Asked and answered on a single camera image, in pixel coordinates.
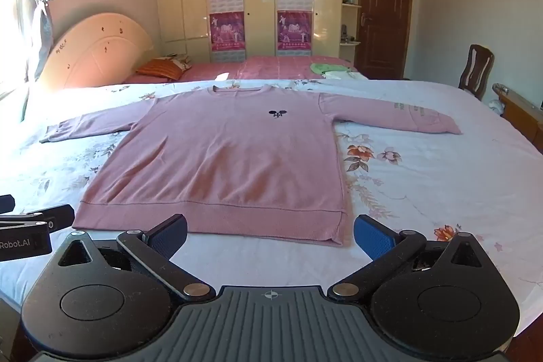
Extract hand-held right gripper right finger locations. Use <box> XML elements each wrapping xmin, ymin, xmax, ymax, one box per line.
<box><xmin>327</xmin><ymin>213</ymin><xmax>495</xmax><ymax>304</ymax></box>

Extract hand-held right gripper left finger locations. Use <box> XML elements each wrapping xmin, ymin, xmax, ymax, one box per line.
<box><xmin>50</xmin><ymin>213</ymin><xmax>216</xmax><ymax>304</ymax></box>

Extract pink long-sleeve sweater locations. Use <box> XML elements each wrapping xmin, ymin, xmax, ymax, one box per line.
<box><xmin>40</xmin><ymin>84</ymin><xmax>463</xmax><ymax>248</ymax></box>

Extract orange striped pillow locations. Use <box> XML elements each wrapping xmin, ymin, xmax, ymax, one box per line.
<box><xmin>136</xmin><ymin>57</ymin><xmax>193</xmax><ymax>81</ymax></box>

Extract cream round headboard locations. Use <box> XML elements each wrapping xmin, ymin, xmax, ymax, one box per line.
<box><xmin>37</xmin><ymin>12</ymin><xmax>154</xmax><ymax>94</ymax></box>

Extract green folded cloth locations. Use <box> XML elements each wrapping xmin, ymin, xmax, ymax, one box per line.
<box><xmin>309</xmin><ymin>62</ymin><xmax>350</xmax><ymax>75</ymax></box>

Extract pink checked blanket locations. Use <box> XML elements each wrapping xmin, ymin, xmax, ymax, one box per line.
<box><xmin>122</xmin><ymin>55</ymin><xmax>358</xmax><ymax>85</ymax></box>

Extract brown wooden furniture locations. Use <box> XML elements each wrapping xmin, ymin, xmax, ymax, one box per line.
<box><xmin>491</xmin><ymin>82</ymin><xmax>543</xmax><ymax>156</ymax></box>

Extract brown wooden chair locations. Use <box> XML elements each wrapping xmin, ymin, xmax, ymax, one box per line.
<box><xmin>457</xmin><ymin>43</ymin><xmax>495</xmax><ymax>102</ymax></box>

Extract grey curtain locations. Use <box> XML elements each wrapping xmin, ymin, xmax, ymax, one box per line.
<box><xmin>16</xmin><ymin>0</ymin><xmax>55</xmax><ymax>93</ymax></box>

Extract brown wooden door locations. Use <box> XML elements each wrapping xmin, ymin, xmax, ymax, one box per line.
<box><xmin>354</xmin><ymin>0</ymin><xmax>415</xmax><ymax>81</ymax></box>

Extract cream corner shelf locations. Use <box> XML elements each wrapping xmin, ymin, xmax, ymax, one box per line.
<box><xmin>340</xmin><ymin>0</ymin><xmax>364</xmax><ymax>63</ymax></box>

